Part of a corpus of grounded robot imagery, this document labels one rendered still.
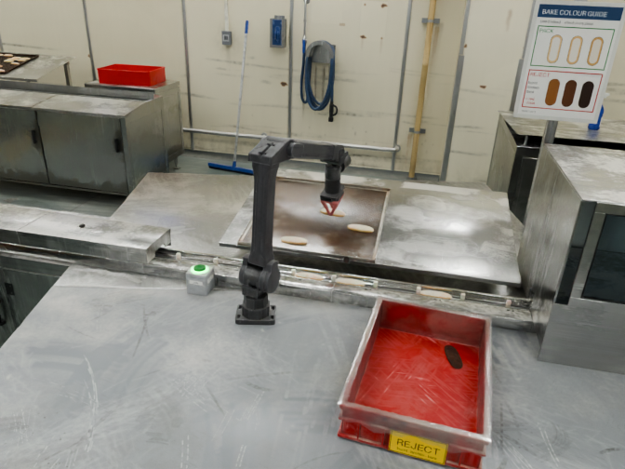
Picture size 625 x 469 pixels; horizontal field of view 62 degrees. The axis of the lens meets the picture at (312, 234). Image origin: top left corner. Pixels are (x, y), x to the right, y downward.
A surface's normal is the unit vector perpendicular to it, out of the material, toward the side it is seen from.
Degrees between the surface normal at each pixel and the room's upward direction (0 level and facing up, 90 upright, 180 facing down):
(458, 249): 10
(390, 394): 0
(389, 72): 90
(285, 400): 0
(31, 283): 90
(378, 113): 90
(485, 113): 90
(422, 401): 0
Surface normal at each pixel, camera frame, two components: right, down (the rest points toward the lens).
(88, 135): -0.22, 0.41
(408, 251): 0.00, -0.82
